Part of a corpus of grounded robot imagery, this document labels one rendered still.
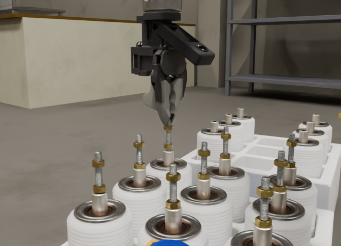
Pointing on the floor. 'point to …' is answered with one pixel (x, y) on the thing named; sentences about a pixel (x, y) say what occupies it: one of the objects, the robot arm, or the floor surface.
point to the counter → (70, 59)
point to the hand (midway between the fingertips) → (170, 118)
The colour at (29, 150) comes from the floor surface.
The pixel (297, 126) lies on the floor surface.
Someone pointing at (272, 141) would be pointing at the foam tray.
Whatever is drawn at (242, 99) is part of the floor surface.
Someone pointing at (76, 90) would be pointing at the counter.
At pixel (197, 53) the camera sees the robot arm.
